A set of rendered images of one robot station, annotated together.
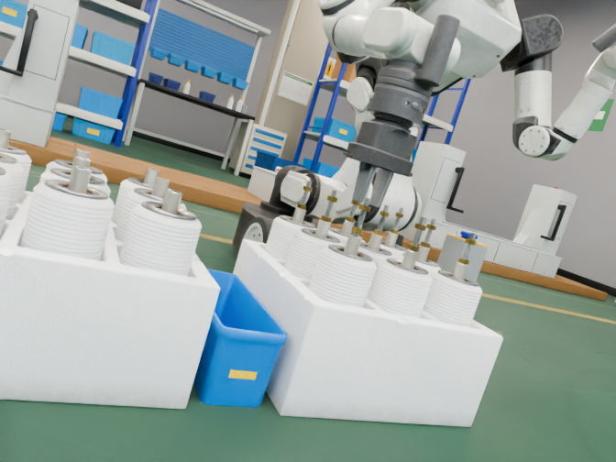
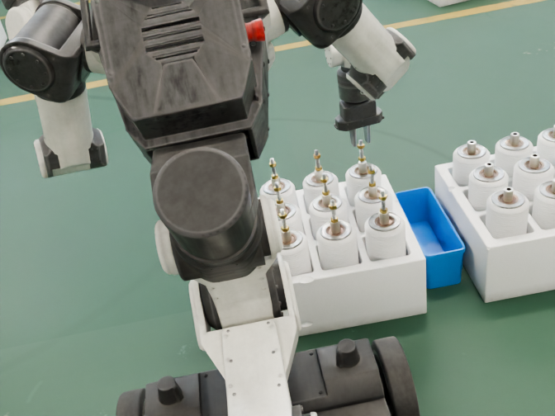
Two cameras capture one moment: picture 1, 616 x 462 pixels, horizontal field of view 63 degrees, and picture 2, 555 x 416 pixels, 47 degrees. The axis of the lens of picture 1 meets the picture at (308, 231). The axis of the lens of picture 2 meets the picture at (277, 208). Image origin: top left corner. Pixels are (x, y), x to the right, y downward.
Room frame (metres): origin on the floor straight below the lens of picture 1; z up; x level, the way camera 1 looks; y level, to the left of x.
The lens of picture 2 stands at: (2.21, 0.32, 1.17)
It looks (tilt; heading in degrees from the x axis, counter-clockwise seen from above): 35 degrees down; 206
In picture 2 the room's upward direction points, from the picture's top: 10 degrees counter-clockwise
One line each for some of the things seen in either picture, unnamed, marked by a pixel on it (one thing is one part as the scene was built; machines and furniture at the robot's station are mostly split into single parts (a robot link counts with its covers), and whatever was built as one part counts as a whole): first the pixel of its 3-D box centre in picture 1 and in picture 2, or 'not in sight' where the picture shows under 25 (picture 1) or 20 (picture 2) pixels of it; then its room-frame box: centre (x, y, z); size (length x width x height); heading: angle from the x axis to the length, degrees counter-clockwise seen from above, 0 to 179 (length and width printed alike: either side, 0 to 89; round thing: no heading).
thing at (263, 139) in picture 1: (257, 152); not in sight; (6.69, 0.95, 0.35); 0.57 x 0.47 x 0.69; 28
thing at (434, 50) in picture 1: (422, 60); (348, 57); (0.80, -0.09, 0.57); 0.11 x 0.11 x 0.11; 33
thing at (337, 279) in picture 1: (333, 305); (365, 198); (0.81, -0.08, 0.16); 0.10 x 0.10 x 0.18
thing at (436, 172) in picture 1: (483, 210); not in sight; (4.11, -1.31, 0.45); 1.51 x 0.57 x 0.74; 118
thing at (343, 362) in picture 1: (347, 325); (333, 252); (0.97, -0.13, 0.09); 0.39 x 0.39 x 0.18; 26
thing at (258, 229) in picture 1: (258, 252); (394, 386); (1.37, 0.11, 0.10); 0.20 x 0.05 x 0.20; 28
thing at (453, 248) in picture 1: (445, 302); not in sight; (1.16, -0.36, 0.16); 0.07 x 0.07 x 0.31; 26
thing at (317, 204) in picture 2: (372, 248); (327, 203); (0.97, -0.13, 0.25); 0.08 x 0.08 x 0.01
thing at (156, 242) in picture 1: (152, 273); (470, 179); (0.68, 0.19, 0.16); 0.10 x 0.10 x 0.18
